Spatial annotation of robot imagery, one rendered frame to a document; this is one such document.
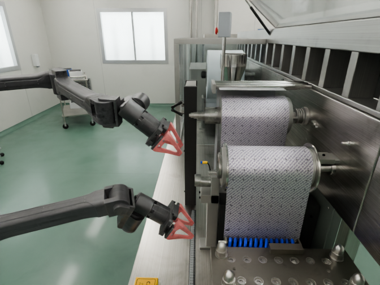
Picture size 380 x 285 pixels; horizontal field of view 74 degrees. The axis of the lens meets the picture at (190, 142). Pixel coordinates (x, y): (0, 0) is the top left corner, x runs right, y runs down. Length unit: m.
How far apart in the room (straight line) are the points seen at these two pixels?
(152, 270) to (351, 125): 0.74
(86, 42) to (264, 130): 6.02
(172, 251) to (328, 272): 0.49
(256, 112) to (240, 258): 0.48
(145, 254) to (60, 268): 1.41
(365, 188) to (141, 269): 0.70
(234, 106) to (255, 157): 0.25
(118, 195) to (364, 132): 0.65
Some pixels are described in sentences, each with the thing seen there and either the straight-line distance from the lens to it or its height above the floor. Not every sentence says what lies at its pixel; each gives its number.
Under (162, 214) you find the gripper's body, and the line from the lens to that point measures 0.77.
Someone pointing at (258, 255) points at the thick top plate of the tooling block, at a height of 1.03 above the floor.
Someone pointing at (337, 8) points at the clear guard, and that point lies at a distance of 0.96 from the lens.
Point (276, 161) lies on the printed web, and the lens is 0.74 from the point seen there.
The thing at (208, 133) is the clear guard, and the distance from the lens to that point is 1.77.
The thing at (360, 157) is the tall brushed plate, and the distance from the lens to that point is 0.76.
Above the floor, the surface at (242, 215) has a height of 1.12.
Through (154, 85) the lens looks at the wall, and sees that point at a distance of 6.37.
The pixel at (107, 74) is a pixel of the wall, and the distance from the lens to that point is 6.60.
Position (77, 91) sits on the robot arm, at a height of 1.45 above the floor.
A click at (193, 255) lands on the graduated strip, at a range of 0.97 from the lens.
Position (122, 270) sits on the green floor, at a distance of 2.17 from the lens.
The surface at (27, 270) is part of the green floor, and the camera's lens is 2.44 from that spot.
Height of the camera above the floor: 1.61
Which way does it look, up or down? 23 degrees down
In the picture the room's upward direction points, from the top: straight up
